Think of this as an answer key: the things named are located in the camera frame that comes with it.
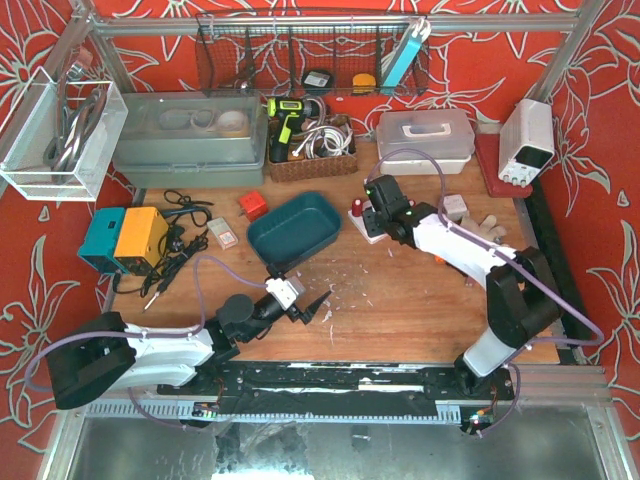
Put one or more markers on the white cube charger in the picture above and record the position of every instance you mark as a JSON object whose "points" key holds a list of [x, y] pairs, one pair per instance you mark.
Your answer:
{"points": [[454, 207]]}

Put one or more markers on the green yellow cordless drill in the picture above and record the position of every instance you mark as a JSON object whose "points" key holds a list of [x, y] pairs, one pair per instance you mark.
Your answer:
{"points": [[290, 114]]}

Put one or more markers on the clear acrylic bin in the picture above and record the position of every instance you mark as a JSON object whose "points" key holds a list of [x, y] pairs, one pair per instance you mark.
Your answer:
{"points": [[57, 145]]}

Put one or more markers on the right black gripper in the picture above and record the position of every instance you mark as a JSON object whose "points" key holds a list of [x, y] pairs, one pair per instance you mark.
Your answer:
{"points": [[371, 220]]}

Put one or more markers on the white clear lidded toolbox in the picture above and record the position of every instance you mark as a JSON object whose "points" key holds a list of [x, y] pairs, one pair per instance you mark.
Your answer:
{"points": [[445, 135]]}

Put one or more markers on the black wire wall basket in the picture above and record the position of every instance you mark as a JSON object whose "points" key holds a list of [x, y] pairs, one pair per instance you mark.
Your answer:
{"points": [[268, 51]]}

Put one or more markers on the red mat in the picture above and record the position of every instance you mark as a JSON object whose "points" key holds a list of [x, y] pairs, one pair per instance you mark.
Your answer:
{"points": [[487, 153]]}

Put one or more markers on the red spring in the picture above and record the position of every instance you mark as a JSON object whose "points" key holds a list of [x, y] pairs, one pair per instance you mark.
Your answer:
{"points": [[357, 208]]}

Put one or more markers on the beige work glove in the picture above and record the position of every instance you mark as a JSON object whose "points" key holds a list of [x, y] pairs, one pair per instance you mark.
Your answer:
{"points": [[489, 229]]}

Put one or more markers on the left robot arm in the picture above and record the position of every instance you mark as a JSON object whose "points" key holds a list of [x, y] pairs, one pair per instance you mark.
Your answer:
{"points": [[109, 354]]}

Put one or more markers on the red cube box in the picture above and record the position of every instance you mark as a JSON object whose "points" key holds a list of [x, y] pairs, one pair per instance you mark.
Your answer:
{"points": [[253, 205]]}

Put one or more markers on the soldering iron pen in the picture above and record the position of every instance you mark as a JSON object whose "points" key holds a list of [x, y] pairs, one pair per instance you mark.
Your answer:
{"points": [[158, 292]]}

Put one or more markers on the woven brown basket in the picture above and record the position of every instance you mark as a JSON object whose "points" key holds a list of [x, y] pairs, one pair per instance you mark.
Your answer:
{"points": [[318, 151]]}

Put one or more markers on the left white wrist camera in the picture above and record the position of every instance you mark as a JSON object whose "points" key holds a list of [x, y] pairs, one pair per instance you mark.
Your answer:
{"points": [[285, 291]]}

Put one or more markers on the yellow tape measure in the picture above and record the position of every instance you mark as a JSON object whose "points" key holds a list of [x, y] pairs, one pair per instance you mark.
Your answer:
{"points": [[363, 84]]}

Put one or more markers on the white four-peg base plate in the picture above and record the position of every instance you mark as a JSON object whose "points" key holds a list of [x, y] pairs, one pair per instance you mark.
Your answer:
{"points": [[360, 225]]}

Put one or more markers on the grey plastic storage box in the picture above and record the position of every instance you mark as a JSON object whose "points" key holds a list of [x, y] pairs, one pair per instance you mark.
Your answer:
{"points": [[175, 140]]}

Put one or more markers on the blue white book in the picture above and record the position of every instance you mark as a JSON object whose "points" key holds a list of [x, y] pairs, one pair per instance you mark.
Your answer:
{"points": [[395, 64]]}

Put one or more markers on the teal plastic tray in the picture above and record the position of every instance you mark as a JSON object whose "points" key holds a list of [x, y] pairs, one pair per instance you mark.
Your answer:
{"points": [[294, 232]]}

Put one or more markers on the teal power supply box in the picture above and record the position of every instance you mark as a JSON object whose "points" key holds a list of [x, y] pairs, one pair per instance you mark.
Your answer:
{"points": [[98, 248]]}

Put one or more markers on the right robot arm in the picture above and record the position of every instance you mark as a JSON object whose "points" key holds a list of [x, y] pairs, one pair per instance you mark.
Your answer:
{"points": [[521, 294]]}

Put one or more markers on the white bench power supply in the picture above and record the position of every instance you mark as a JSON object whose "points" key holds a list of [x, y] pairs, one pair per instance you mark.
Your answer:
{"points": [[526, 143]]}

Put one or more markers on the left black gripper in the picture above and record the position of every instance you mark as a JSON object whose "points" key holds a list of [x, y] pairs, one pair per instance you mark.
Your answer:
{"points": [[298, 310]]}

